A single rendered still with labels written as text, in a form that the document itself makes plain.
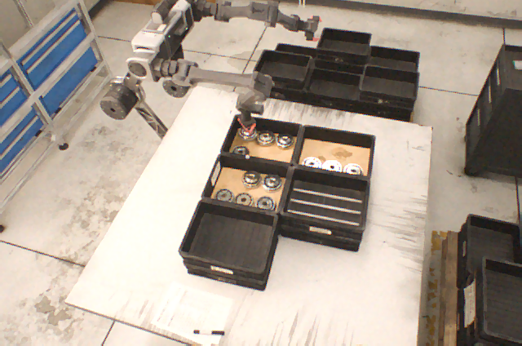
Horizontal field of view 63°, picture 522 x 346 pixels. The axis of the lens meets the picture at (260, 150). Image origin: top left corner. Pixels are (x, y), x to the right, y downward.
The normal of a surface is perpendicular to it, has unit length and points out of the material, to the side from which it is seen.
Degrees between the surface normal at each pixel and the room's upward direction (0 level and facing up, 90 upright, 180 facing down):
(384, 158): 0
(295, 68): 0
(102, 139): 0
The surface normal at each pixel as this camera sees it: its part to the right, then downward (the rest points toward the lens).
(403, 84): -0.05, -0.65
